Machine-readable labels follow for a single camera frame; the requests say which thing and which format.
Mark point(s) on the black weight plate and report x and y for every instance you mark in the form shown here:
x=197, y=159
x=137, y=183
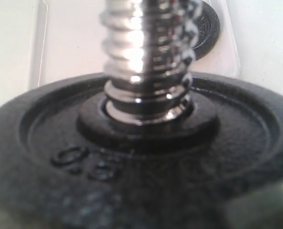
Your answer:
x=64, y=164
x=208, y=25

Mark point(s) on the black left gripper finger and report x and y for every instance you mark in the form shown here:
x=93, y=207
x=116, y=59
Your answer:
x=259, y=209

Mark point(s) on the white rectangular plastic tray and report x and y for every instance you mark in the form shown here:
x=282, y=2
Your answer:
x=67, y=42

